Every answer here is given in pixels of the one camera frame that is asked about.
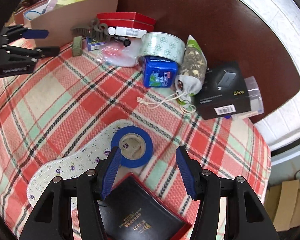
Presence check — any yellow-green medicine box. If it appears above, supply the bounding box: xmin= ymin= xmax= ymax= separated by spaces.
xmin=45 ymin=0 xmax=85 ymax=12

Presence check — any white floral insole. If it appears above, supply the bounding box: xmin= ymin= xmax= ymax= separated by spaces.
xmin=26 ymin=119 xmax=134 ymax=207

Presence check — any large cardboard storage box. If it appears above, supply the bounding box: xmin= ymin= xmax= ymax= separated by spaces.
xmin=23 ymin=0 xmax=119 ymax=47

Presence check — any olive green small block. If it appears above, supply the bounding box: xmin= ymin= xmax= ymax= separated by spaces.
xmin=72 ymin=36 xmax=83 ymax=57

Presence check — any red shallow box tray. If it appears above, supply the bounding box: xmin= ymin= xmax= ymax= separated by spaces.
xmin=98 ymin=173 xmax=192 ymax=240

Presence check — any blue tape roll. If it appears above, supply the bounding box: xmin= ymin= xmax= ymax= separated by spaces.
xmin=111 ymin=126 xmax=153 ymax=168

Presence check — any red checkered tablecloth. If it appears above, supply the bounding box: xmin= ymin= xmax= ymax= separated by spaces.
xmin=0 ymin=45 xmax=271 ymax=237

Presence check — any red gift box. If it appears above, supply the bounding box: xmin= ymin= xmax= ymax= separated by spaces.
xmin=96 ymin=12 xmax=156 ymax=32

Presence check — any clear patterned tape roll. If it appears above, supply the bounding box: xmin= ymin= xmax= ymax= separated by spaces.
xmin=138 ymin=32 xmax=186 ymax=65

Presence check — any black charger box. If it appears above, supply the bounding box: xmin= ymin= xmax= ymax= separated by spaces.
xmin=194 ymin=61 xmax=251 ymax=120

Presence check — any green snack bag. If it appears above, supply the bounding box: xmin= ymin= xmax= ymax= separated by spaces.
xmin=179 ymin=35 xmax=207 ymax=84

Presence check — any dark red wooden chair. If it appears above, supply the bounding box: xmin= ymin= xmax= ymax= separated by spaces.
xmin=117 ymin=0 xmax=300 ymax=116

